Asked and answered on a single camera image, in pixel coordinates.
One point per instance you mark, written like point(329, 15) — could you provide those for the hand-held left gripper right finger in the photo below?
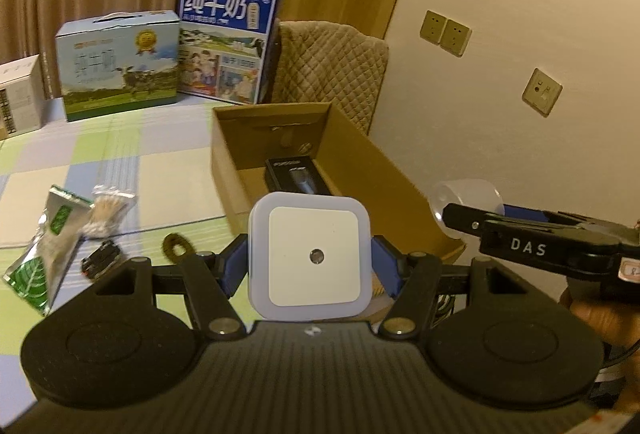
point(385, 264)

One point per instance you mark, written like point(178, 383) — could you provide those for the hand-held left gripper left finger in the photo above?
point(235, 261)

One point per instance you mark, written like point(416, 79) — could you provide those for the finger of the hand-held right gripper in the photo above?
point(530, 214)
point(465, 216)

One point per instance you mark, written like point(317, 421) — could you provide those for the translucent plastic cup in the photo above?
point(465, 191)

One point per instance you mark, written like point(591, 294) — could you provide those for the white square night light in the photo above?
point(310, 259)

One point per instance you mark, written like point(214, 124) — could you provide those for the brown cardboard box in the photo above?
point(360, 164)

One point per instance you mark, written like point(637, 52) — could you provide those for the black product box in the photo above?
point(292, 174)

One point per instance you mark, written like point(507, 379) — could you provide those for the small toy car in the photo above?
point(101, 260)

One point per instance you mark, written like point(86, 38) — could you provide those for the bag of cotton swabs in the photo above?
point(107, 209)

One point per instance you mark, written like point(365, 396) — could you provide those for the silver green snack packet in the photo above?
point(45, 254)

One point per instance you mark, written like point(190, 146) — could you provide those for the person's right hand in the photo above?
point(610, 321)

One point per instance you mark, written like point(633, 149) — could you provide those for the chair with quilted cover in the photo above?
point(335, 69)

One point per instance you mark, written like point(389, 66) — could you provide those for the blue milk carton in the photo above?
point(225, 44)

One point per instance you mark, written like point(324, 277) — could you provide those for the green milk carton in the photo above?
point(115, 64)

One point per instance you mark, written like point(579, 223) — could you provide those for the beige product box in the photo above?
point(17, 99)

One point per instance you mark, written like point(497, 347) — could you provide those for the beige wall plate with ports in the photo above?
point(542, 92)

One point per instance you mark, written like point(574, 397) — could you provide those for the beige wall socket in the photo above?
point(432, 27)
point(456, 38)

